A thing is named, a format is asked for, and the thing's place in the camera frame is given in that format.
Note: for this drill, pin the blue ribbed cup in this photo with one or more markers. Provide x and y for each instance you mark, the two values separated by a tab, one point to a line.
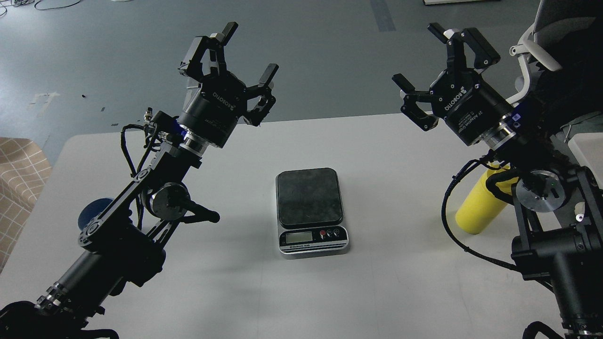
91	210

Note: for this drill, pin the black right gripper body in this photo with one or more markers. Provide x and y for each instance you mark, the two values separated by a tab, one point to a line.
468	105

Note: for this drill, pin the white grey office chair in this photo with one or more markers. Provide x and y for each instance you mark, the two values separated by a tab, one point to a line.
560	57

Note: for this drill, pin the yellow squeeze bottle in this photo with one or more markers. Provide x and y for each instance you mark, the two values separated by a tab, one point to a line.
480	206

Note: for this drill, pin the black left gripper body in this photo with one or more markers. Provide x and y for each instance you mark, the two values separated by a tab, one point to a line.
213	110

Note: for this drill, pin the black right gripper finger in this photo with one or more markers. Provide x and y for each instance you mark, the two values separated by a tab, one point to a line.
456	40
410	108

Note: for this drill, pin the beige checkered cloth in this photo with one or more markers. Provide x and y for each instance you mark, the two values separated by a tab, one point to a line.
24	171

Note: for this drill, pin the silver black kitchen scale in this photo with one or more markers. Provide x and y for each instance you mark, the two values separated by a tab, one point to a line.
310	214

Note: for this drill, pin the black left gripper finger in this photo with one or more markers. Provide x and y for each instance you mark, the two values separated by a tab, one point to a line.
192	65
263	92

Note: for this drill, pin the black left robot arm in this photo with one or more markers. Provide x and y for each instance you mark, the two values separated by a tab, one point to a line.
124	242

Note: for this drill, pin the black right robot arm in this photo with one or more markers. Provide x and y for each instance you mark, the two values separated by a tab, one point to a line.
557	203

